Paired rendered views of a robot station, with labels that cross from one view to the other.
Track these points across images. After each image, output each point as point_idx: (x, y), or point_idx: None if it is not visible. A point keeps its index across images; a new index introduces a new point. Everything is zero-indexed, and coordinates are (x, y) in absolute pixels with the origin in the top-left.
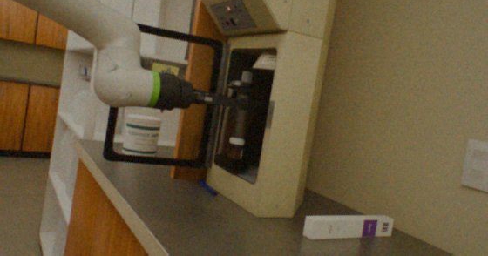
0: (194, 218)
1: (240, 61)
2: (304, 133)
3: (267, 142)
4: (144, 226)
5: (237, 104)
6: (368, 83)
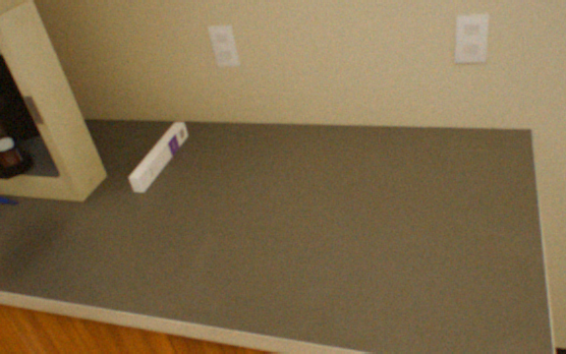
0: (38, 248)
1: None
2: (74, 102)
3: (50, 137)
4: (14, 295)
5: None
6: None
